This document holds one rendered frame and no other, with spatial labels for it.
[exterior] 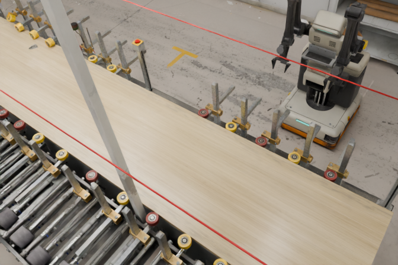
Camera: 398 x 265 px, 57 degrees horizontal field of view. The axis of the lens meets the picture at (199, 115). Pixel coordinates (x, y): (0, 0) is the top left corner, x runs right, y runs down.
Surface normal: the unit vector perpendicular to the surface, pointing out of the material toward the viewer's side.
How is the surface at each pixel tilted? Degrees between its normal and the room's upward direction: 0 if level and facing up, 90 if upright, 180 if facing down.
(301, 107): 0
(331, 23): 43
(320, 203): 0
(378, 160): 0
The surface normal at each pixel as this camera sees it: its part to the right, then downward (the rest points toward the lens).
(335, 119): -0.08, -0.67
